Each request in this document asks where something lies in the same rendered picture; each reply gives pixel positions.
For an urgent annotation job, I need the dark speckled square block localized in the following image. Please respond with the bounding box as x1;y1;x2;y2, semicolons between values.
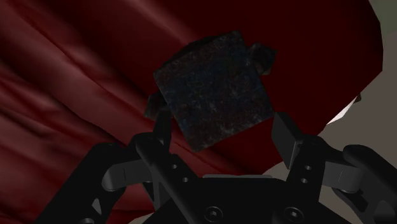
144;30;278;153

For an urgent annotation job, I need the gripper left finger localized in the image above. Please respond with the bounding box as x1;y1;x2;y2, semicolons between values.
34;109;200;224

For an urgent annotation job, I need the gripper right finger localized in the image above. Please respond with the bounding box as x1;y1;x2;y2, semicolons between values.
271;111;397;224

